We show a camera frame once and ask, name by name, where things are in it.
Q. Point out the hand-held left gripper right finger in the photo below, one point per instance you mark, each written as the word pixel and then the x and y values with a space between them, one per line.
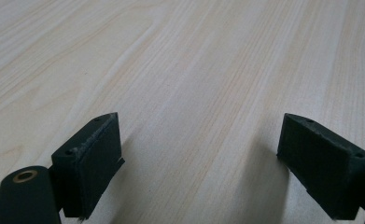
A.
pixel 321 161

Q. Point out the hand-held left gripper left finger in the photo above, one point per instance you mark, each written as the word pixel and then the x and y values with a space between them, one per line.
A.
pixel 91 168

